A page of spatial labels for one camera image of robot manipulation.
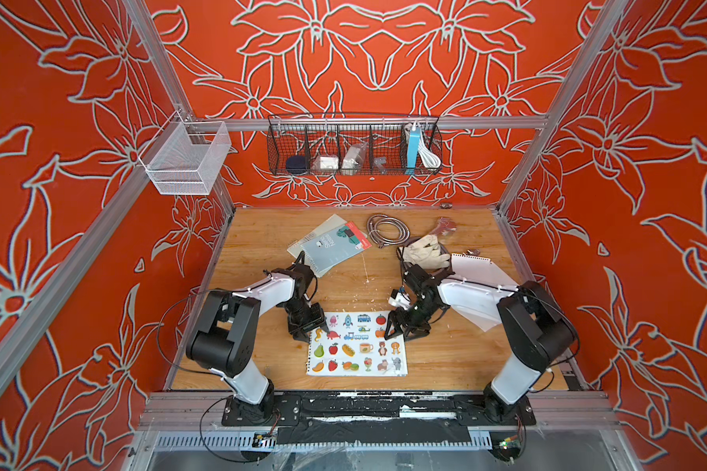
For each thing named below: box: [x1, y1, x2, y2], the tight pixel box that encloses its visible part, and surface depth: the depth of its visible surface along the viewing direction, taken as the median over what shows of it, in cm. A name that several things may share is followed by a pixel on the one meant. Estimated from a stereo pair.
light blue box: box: [405, 128, 422, 175], surface depth 91 cm
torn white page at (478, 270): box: [450, 253, 520, 288], surface depth 101 cm
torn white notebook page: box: [436, 279, 520, 333], surface depth 60 cm
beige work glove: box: [402, 234, 451, 270], surface depth 105 cm
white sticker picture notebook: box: [305, 310, 409, 377], surface depth 85 cm
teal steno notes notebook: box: [300, 220, 373, 274], surface depth 109 cm
